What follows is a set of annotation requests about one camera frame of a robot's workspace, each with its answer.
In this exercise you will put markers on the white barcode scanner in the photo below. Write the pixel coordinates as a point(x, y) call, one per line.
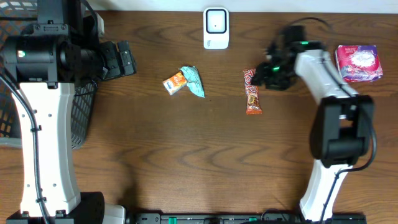
point(215, 28)

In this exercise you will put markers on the small orange snack packet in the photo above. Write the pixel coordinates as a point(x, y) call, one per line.
point(175, 83)

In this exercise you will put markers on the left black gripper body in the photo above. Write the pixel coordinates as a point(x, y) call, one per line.
point(112, 59)

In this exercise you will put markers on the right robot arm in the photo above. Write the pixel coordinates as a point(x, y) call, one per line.
point(342, 138)

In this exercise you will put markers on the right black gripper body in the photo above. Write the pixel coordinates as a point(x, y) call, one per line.
point(277, 77)

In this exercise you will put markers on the dark grey plastic mesh basket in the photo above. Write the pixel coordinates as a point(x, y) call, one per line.
point(20, 17)

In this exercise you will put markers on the teal snack packet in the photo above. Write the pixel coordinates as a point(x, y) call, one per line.
point(194, 84)

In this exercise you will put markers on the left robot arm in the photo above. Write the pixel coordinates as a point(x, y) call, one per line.
point(58, 52)

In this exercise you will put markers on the orange-red snack bar wrapper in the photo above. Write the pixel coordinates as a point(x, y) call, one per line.
point(253, 105)

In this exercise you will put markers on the purple snack packet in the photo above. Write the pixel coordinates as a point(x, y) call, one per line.
point(358, 63)

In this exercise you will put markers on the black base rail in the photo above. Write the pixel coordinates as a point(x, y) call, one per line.
point(268, 217)

